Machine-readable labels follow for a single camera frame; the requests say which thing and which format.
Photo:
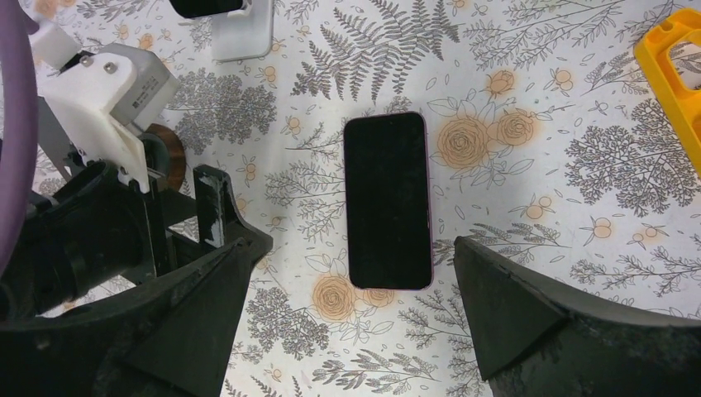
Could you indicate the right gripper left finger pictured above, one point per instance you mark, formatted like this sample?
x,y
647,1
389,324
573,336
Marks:
x,y
169,337

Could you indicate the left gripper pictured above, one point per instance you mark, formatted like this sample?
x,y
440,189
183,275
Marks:
x,y
95,228

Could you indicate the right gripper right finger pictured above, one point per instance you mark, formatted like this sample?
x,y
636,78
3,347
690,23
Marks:
x,y
535,336

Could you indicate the wooden-base grey phone stand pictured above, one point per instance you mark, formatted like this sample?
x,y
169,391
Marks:
x,y
164,152

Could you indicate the purple-edged black phone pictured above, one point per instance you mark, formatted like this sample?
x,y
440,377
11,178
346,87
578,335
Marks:
x,y
388,218

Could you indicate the white phone stand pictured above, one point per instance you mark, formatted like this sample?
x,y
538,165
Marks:
x,y
243,34

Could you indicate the black phone on white stand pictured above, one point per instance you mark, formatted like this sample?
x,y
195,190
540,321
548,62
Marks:
x,y
205,8

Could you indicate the floral patterned mat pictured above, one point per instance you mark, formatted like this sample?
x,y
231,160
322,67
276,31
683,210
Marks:
x,y
345,198

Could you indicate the yellow triangle frame toy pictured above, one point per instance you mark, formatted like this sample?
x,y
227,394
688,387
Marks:
x,y
680,103

